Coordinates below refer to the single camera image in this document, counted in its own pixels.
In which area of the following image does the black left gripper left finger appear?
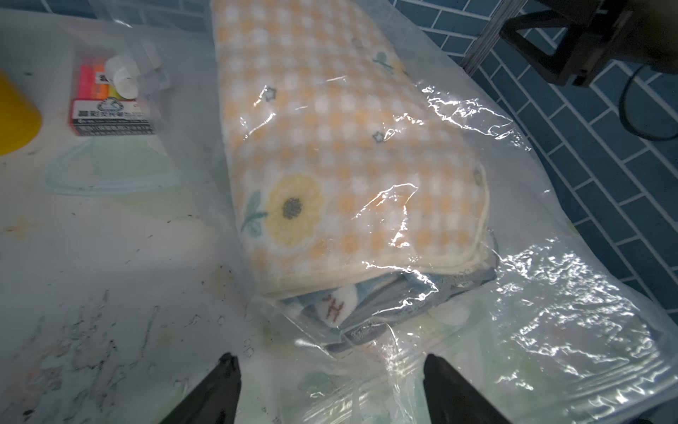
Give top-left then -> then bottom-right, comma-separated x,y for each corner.
160,353 -> 242,424

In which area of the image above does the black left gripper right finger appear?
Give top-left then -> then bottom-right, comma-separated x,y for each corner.
423,353 -> 510,424

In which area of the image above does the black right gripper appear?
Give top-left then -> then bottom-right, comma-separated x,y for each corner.
500,0 -> 677,87

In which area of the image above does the clear plastic vacuum bag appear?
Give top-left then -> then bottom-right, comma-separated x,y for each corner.
94,1 -> 677,423

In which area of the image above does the orange checkered sunflower blanket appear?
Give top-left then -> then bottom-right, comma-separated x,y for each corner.
212,1 -> 490,299

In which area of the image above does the blue cloud pattern blanket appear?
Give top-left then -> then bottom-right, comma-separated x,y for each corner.
279,231 -> 498,354

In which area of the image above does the white plastic bag clip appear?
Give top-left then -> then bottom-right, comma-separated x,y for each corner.
104,41 -> 171,100

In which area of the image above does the highlighter marker pack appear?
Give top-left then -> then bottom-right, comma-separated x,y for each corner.
68,63 -> 154,137

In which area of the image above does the yellow metal pen bucket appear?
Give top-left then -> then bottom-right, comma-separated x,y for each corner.
0,72 -> 42,155

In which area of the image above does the right aluminium corner post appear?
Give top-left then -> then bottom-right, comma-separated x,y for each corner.
461,0 -> 528,76

